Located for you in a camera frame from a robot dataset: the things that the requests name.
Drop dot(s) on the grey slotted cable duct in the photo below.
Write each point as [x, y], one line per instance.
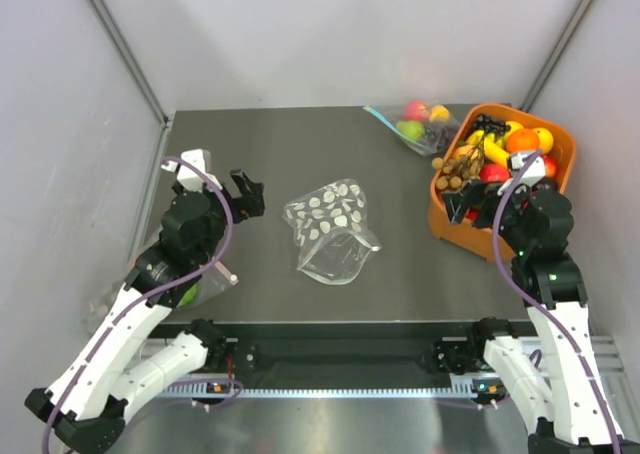
[455, 387]

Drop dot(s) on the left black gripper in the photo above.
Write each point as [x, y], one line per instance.
[250, 204]

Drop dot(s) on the fake red yellow apple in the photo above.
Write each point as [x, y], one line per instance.
[550, 167]

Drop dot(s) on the fake red apple in bag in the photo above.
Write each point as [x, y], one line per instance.
[416, 111]

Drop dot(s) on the fake small banana bunch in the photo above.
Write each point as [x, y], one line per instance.
[476, 138]

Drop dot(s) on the fake yellow orange right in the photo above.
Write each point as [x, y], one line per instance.
[546, 139]

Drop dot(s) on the fake yellow banana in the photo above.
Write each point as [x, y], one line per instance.
[495, 153]

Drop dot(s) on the blue zip clear bag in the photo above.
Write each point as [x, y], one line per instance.
[427, 128]

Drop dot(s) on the fake black grape bunch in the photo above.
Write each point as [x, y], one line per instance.
[489, 124]

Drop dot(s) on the orange plastic bin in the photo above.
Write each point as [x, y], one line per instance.
[465, 235]

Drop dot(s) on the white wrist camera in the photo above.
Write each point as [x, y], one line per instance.
[526, 167]
[198, 162]

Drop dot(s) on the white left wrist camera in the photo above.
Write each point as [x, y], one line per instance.
[198, 162]

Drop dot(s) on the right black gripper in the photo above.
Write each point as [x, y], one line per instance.
[457, 202]

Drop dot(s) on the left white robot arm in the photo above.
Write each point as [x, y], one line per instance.
[90, 404]

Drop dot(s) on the fake green pear in bag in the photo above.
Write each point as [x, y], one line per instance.
[411, 130]

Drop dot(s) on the fake green apple pink bag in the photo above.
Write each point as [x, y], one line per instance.
[190, 296]

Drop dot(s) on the fake yellow lemon left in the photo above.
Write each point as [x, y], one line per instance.
[512, 126]

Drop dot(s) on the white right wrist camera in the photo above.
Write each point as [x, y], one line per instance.
[526, 167]

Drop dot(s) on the pink zip dotted bag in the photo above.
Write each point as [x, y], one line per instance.
[214, 282]

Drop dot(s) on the polka dot zip bag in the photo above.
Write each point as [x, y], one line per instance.
[331, 233]

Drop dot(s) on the fake brown grape bunch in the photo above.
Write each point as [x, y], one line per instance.
[452, 173]

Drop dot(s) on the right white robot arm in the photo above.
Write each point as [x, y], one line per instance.
[564, 408]

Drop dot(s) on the fake peach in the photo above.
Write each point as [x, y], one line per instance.
[463, 150]

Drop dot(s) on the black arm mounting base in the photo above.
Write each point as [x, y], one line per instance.
[344, 355]

